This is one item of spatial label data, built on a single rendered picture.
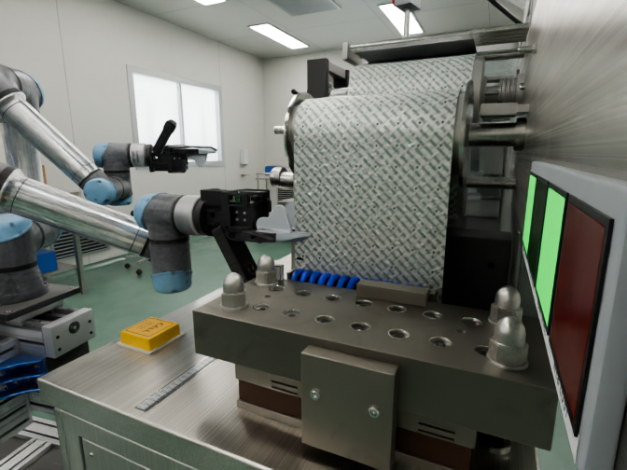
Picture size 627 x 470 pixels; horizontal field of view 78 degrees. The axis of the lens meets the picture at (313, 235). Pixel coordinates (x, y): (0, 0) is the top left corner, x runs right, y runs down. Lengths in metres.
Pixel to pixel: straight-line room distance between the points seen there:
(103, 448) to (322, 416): 0.34
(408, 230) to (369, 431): 0.27
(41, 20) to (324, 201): 4.24
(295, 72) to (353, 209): 6.47
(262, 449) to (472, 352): 0.25
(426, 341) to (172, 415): 0.33
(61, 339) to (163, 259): 0.57
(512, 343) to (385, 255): 0.24
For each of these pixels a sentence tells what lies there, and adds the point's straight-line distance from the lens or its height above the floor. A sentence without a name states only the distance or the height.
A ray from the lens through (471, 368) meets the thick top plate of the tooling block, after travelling 0.41.
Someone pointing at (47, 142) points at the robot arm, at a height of 1.25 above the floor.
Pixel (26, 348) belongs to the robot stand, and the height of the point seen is 0.70.
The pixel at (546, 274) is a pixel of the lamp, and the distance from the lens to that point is 0.19.
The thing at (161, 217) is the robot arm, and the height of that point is 1.11.
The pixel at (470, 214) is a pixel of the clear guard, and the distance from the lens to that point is 1.60.
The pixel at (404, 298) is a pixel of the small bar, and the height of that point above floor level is 1.04.
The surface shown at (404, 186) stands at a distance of 0.56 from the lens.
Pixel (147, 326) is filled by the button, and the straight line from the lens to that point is 0.76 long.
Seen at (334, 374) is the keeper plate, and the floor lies 1.00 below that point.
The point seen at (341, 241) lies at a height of 1.09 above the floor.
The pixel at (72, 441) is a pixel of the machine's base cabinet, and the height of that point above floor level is 0.81.
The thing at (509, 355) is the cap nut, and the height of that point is 1.04.
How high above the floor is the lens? 1.23
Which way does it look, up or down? 12 degrees down
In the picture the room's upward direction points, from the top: straight up
